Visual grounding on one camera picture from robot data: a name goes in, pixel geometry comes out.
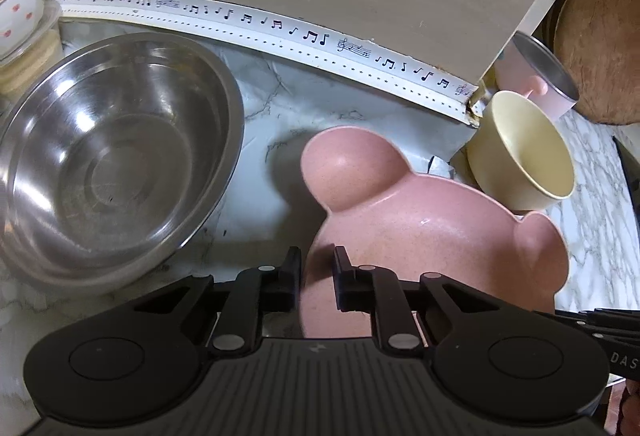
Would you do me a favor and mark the cream yellow bowl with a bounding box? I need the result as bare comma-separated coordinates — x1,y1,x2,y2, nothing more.
465,91,575,214

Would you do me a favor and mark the clear plastic food container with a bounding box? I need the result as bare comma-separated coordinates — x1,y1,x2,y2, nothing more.
1,2,63,102

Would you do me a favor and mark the white floral ceramic bowl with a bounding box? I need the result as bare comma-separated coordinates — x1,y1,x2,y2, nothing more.
0,0,44,58

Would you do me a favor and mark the person's right hand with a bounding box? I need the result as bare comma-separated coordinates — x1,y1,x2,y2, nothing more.
616,380,640,436

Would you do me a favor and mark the pink bear-shaped plate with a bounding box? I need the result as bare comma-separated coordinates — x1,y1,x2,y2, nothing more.
299,126,570,338

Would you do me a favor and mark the large stainless steel bowl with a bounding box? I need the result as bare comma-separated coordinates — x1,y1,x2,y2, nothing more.
1,32,244,295

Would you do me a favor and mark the pink steel-lined pot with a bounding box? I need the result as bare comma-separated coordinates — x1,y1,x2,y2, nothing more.
494,32,579,122

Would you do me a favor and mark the music note edge strip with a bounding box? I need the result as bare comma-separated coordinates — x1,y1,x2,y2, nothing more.
50,0,482,128

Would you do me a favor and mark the round wooden cutting board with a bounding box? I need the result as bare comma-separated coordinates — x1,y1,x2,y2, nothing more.
542,0,640,126

